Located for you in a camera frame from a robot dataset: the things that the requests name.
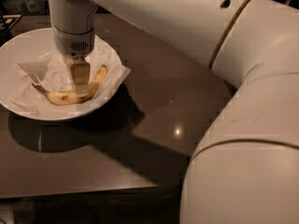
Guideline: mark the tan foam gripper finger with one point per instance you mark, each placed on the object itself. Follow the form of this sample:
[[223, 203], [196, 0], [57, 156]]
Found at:
[[80, 73]]

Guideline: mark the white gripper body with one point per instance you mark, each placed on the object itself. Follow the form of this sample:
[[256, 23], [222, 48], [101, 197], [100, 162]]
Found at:
[[72, 43]]

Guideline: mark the yellow banana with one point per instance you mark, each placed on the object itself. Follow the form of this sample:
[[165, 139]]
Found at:
[[69, 97]]

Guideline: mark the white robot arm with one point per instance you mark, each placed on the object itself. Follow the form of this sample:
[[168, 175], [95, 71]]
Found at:
[[245, 170]]

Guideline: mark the white ceramic bowl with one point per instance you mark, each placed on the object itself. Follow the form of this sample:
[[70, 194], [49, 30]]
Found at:
[[22, 48]]

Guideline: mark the white paper napkin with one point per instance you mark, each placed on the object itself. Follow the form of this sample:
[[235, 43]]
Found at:
[[50, 72]]

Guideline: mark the dark tray at table edge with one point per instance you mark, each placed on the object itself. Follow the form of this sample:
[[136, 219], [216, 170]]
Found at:
[[6, 24]]

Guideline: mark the bottles on background shelf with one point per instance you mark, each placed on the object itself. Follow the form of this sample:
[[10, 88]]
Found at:
[[24, 7]]

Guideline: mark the white object under table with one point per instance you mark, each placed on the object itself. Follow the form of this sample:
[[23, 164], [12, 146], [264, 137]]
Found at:
[[6, 214]]

